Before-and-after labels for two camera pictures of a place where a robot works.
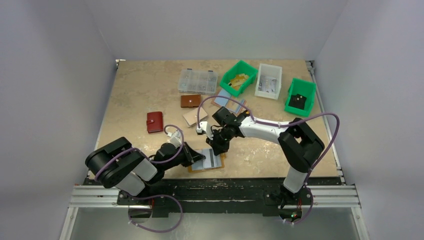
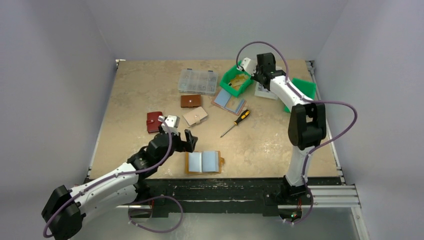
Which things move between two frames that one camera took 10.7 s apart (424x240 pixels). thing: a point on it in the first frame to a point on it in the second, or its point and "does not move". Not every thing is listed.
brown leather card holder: [190, 101] does not move
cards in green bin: [238, 80] does not move
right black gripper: [218, 143] to [261, 73]
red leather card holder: [154, 122] does not move
